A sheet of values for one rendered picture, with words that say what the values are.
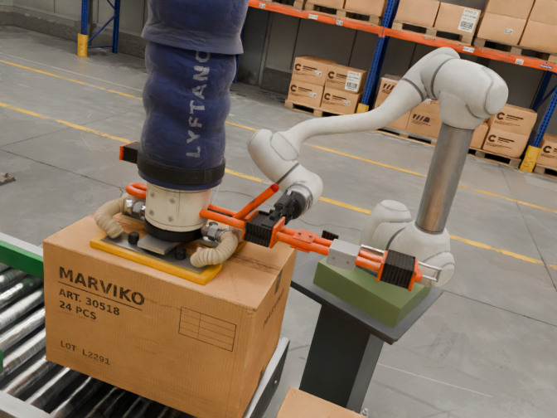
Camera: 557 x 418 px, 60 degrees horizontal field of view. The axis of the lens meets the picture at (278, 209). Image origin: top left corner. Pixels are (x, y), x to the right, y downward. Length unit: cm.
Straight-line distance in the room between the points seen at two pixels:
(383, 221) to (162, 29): 108
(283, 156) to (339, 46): 821
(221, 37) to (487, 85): 76
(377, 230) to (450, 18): 656
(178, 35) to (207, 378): 84
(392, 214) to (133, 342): 100
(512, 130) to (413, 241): 679
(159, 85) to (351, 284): 104
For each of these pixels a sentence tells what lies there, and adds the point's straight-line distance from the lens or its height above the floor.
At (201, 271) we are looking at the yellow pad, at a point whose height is 109.
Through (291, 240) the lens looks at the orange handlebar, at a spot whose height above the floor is 120.
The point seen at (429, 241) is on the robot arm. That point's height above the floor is 110.
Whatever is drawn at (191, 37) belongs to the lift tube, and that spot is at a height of 163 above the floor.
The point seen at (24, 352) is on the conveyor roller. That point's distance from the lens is 183.
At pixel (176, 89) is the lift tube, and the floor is 151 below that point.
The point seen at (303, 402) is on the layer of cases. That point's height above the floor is 54.
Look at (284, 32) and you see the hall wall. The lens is 989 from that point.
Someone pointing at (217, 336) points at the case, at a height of 95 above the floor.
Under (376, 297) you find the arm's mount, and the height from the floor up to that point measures 83.
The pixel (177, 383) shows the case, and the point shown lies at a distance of 140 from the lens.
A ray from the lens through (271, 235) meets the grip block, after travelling 120.
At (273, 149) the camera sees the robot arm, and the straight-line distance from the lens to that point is 149.
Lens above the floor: 174
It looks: 23 degrees down
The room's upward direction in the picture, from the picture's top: 12 degrees clockwise
